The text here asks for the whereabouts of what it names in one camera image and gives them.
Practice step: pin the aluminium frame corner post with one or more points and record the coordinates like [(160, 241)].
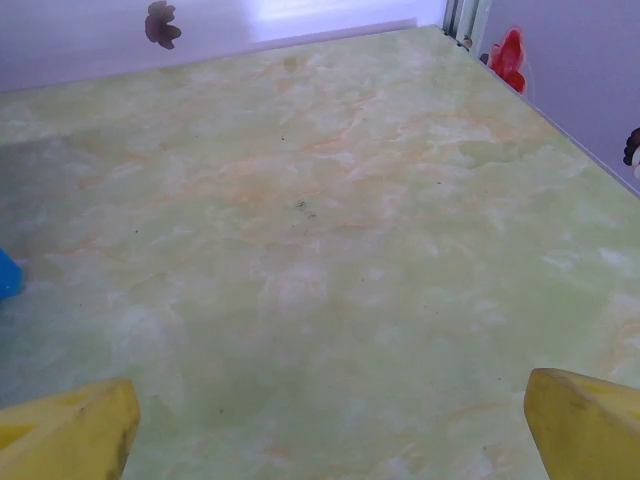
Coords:
[(465, 20)]

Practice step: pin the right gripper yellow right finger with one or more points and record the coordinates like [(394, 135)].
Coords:
[(585, 430)]

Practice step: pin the blue three-compartment sorting bin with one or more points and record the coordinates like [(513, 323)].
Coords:
[(9, 275)]

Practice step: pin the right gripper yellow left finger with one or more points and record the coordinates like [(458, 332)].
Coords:
[(65, 435)]

